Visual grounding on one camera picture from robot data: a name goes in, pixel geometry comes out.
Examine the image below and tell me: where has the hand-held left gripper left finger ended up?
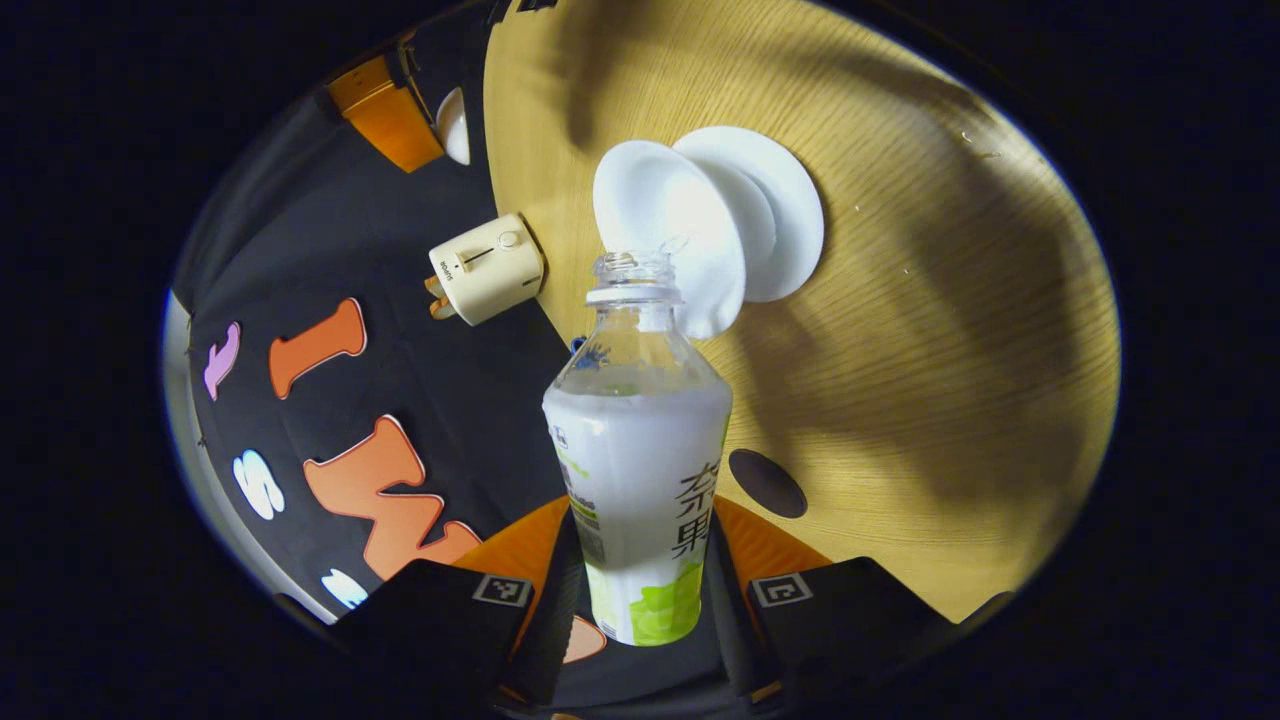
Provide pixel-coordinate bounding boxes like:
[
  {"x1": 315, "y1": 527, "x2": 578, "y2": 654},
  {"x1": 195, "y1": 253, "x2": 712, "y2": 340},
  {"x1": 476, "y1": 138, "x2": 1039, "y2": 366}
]
[{"x1": 330, "y1": 497, "x2": 586, "y2": 706}]

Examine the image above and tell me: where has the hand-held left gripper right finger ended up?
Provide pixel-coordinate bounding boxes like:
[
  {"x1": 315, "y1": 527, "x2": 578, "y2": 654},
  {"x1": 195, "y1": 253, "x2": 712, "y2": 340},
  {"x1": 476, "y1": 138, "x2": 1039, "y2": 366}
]
[{"x1": 705, "y1": 495, "x2": 961, "y2": 706}]

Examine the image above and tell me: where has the white teacup lid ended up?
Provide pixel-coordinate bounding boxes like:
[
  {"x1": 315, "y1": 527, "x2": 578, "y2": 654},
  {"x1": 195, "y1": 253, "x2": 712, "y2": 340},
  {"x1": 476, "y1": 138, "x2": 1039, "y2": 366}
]
[{"x1": 436, "y1": 87, "x2": 471, "y2": 166}]

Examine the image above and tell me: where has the dark brown round coaster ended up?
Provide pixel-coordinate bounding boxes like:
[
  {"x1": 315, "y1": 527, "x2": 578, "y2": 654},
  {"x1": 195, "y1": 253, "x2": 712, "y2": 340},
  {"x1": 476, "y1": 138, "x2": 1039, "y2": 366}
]
[{"x1": 728, "y1": 449, "x2": 809, "y2": 519}]

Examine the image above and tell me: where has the green-label plastic water bottle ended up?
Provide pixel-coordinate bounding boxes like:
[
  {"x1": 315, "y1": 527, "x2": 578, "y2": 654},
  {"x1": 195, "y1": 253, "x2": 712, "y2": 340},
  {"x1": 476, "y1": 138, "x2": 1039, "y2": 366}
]
[{"x1": 542, "y1": 250, "x2": 734, "y2": 648}]

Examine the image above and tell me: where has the white porcelain teacup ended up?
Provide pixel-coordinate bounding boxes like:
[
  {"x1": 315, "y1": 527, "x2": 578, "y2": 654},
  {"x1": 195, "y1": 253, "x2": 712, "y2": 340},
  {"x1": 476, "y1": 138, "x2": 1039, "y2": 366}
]
[{"x1": 592, "y1": 140, "x2": 748, "y2": 341}]

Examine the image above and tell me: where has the white toaster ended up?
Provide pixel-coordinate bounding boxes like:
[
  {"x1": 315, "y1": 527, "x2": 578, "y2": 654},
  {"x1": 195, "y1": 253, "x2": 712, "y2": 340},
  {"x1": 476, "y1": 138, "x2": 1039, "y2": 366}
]
[{"x1": 428, "y1": 212, "x2": 547, "y2": 327}]

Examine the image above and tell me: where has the white saucer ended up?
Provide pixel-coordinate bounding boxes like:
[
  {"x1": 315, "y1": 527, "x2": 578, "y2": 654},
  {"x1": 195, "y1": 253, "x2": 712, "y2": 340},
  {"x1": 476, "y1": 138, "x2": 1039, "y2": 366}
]
[{"x1": 672, "y1": 125, "x2": 826, "y2": 304}]

